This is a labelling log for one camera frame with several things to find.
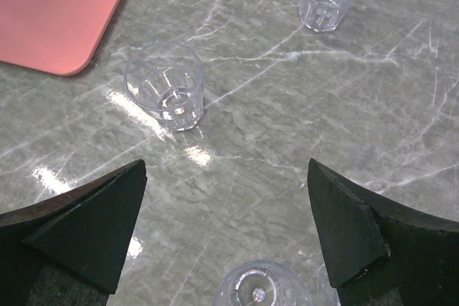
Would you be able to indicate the pink plastic tray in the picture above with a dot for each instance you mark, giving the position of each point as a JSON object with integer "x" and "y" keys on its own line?
{"x": 55, "y": 36}

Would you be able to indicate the clear glass under right arm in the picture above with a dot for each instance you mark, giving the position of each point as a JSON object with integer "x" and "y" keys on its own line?
{"x": 262, "y": 282}

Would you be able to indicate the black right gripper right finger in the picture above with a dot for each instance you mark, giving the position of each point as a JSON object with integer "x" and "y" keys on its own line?
{"x": 380, "y": 252}

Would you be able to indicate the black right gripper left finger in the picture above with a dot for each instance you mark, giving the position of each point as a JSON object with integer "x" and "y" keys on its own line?
{"x": 70, "y": 249}

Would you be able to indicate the clear glass table centre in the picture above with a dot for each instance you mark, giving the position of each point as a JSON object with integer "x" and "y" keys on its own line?
{"x": 166, "y": 80}

